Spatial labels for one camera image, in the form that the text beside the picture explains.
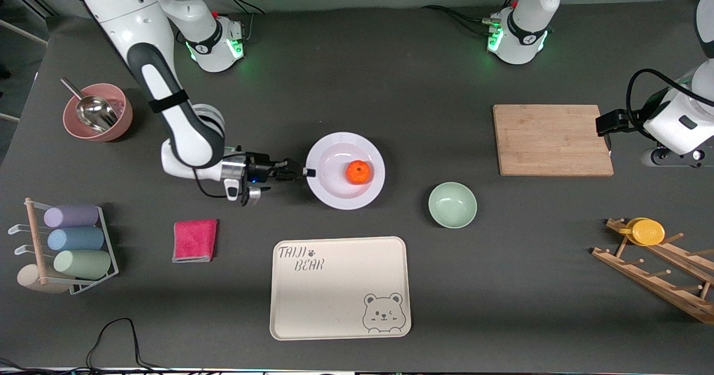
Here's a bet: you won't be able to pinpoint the green cup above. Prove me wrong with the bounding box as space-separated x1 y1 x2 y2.
54 249 112 280

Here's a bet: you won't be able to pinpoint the pink folded cloth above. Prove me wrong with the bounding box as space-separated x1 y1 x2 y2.
172 219 218 263

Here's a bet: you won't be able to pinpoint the orange fruit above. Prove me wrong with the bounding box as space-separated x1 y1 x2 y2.
345 160 372 185

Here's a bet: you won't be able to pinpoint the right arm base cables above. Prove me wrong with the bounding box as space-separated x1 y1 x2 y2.
209 0 266 44

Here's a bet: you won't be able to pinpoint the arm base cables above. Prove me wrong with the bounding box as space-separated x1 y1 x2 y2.
421 0 522 38
209 0 266 44

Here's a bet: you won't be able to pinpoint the white round plate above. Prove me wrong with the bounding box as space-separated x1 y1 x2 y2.
306 132 386 210

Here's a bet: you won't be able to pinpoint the cream tray with bear print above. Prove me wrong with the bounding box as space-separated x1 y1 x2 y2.
269 236 412 341

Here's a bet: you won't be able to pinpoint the wooden peg dish rack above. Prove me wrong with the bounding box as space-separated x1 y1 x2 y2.
591 218 714 325

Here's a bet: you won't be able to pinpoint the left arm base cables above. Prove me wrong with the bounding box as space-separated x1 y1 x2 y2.
421 0 522 38

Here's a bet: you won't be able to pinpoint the beige cup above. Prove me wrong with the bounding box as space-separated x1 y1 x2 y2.
17 265 70 295

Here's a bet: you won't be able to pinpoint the metal scoop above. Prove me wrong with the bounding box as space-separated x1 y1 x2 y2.
60 78 119 134

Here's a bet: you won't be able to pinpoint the black cable on table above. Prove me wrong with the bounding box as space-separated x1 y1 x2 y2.
0 318 168 375

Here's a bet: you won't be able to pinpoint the light green bowl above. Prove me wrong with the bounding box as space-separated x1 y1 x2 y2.
428 182 478 229

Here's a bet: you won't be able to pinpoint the wooden cutting board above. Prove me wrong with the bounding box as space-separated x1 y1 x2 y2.
493 104 614 177

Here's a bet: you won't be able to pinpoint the pink bowl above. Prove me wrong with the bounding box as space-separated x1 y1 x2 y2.
62 83 133 142

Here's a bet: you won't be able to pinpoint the blue cup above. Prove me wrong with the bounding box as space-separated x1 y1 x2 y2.
47 227 105 252

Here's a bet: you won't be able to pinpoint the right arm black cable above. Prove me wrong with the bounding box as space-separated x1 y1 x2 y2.
192 152 240 200

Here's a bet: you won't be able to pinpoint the wooden rack rod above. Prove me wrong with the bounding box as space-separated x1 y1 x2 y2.
25 198 50 285

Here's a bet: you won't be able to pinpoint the yellow cup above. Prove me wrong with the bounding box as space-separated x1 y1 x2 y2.
618 218 666 247

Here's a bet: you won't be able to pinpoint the purple cup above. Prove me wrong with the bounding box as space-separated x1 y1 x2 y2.
44 204 100 229

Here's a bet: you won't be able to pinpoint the white wire cup rack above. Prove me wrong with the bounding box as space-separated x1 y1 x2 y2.
8 198 119 296

